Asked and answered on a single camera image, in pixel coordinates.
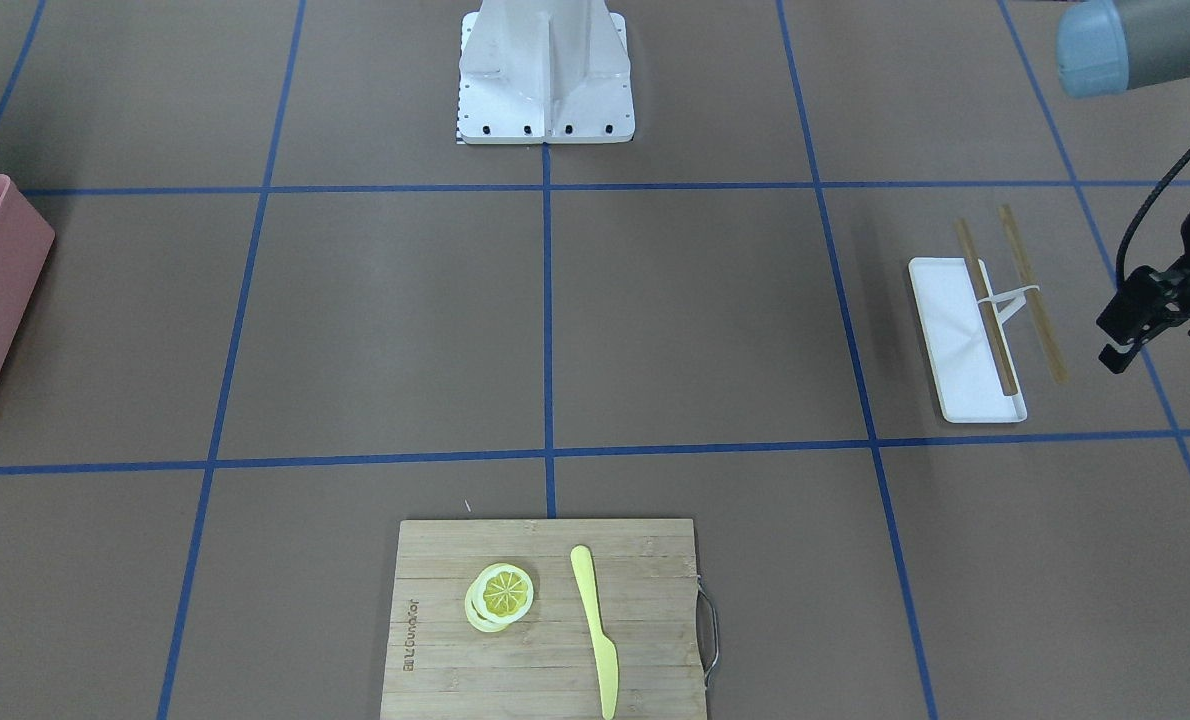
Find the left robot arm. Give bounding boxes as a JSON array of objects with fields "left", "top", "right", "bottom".
[{"left": 1056, "top": 1, "right": 1190, "bottom": 374}]

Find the wooden chopstick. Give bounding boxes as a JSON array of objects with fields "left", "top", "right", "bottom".
[
  {"left": 998, "top": 204, "right": 1071, "bottom": 386},
  {"left": 953, "top": 218, "right": 1019, "bottom": 397}
]

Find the white rectangular tray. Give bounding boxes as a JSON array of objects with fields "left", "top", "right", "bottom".
[{"left": 909, "top": 258, "right": 1028, "bottom": 424}]

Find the yellow plastic knife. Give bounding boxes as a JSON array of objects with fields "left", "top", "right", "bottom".
[{"left": 569, "top": 544, "right": 621, "bottom": 719}]

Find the bamboo cutting board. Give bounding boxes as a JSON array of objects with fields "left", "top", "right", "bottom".
[{"left": 378, "top": 518, "right": 708, "bottom": 719}]

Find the yellow lemon slice toy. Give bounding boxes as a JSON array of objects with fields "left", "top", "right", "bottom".
[{"left": 464, "top": 562, "right": 536, "bottom": 633}]

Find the brown table mat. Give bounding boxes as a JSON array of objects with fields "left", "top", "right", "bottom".
[{"left": 0, "top": 1, "right": 1190, "bottom": 719}]

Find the white pedestal column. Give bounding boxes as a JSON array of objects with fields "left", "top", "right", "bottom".
[{"left": 455, "top": 1, "right": 635, "bottom": 145}]

